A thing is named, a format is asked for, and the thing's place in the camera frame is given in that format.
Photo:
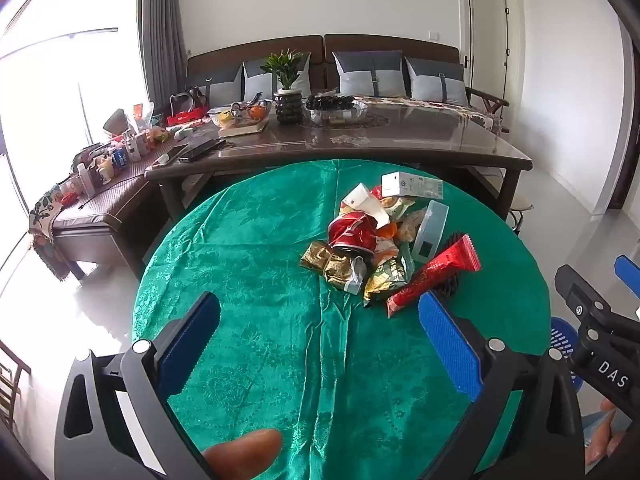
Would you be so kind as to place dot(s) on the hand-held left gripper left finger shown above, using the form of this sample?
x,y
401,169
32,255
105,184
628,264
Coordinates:
x,y
192,340

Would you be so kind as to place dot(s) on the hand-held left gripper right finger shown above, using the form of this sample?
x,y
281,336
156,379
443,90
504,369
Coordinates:
x,y
450,345

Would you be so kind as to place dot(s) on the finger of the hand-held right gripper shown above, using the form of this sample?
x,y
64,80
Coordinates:
x,y
630,270
582,295

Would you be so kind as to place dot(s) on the blue plastic waste basket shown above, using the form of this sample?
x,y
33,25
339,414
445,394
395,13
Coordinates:
x,y
562,335

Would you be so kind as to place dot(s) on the long red snack wrapper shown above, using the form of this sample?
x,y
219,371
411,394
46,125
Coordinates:
x,y
440,270

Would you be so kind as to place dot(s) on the clear plastic box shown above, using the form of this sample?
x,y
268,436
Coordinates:
x,y
430,230

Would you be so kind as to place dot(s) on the orange white snack bag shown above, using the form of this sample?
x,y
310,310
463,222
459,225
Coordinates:
x,y
385,245

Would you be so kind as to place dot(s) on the pale noodle packet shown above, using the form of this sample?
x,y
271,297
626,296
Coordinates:
x,y
411,227

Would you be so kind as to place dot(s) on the gold foil packet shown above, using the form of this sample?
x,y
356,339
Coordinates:
x,y
315,256
342,275

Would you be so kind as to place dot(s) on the green yellow snack bag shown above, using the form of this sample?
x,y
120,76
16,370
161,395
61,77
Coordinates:
x,y
397,206

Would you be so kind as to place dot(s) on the crushed red can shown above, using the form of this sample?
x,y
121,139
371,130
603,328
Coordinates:
x,y
350,232

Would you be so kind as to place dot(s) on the white milk carton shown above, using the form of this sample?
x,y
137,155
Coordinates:
x,y
412,185

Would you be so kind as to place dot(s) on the person's right hand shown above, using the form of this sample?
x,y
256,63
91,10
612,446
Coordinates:
x,y
605,447

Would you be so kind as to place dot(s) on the person's left hand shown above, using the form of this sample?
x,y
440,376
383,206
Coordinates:
x,y
240,457

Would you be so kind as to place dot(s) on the white cushioned stool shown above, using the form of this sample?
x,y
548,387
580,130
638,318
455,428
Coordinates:
x,y
522,207

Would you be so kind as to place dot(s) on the green tablecloth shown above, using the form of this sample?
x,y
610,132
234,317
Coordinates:
x,y
250,240

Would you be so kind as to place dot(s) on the wooden side bench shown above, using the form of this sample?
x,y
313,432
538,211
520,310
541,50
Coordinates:
x,y
100,220

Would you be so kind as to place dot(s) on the floral fringed cloth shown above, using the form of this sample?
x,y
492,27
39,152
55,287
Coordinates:
x,y
45,230

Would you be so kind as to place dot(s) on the wooden chair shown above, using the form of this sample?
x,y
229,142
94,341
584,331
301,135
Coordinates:
x,y
12,380

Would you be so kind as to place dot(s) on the black remote control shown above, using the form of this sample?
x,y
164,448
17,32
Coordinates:
x,y
200,151

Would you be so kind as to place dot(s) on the cluster of small bottles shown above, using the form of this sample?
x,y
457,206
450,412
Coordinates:
x,y
110,160

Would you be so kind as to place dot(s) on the dark wooden coffee table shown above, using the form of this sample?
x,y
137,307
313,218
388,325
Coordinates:
x,y
400,135

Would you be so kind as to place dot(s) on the beige book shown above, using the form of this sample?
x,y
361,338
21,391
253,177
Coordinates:
x,y
242,129

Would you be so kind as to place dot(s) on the red box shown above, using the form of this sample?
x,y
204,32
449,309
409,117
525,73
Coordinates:
x,y
185,117

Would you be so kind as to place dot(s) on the floral sofa cover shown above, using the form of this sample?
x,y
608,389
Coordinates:
x,y
450,110

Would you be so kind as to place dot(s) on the glass fruit bowl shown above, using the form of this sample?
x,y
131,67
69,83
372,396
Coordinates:
x,y
235,112

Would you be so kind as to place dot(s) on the dark round placemat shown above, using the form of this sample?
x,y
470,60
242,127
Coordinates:
x,y
375,121

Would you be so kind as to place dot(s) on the orange fruit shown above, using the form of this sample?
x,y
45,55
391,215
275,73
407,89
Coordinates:
x,y
257,110

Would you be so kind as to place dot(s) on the dark handbag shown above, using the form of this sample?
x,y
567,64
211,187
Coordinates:
x,y
182,100

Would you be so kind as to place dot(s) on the potted green plant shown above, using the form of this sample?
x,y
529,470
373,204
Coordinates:
x,y
288,107

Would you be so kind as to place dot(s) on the grey white pillow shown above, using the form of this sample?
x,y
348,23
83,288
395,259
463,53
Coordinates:
x,y
367,75
257,80
220,85
435,82

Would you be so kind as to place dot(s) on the glass tray of dark grapes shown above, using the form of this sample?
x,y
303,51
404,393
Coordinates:
x,y
332,105

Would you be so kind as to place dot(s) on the white door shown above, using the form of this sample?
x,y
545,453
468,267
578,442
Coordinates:
x,y
492,35

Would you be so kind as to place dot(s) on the grey curtain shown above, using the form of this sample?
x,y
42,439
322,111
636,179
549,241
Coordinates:
x,y
160,35

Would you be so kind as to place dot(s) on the brown wooden sofa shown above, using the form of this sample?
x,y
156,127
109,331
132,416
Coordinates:
x,y
320,45

